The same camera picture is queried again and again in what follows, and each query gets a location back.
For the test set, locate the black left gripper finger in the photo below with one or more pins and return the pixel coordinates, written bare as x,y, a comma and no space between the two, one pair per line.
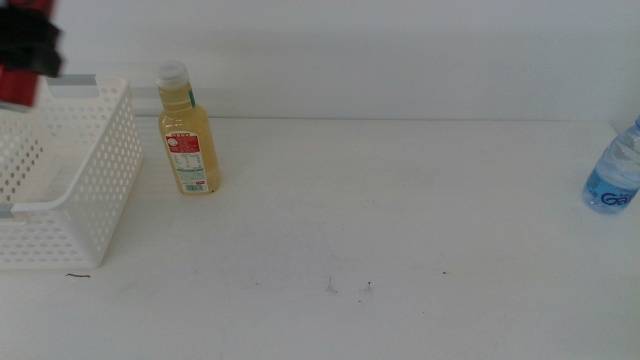
30,42

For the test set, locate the grey tape strip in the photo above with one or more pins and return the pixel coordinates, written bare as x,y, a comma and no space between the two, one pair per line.
5,210
75,79

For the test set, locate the white perforated plastic basket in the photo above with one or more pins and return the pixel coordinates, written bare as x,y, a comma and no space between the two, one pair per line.
107,150

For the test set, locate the clear water bottle blue label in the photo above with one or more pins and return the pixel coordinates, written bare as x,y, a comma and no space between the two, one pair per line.
612,175

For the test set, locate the yellow juice bottle white cap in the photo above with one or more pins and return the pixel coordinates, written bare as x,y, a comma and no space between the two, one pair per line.
189,150

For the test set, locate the red soda can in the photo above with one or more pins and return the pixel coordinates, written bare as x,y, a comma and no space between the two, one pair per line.
17,89

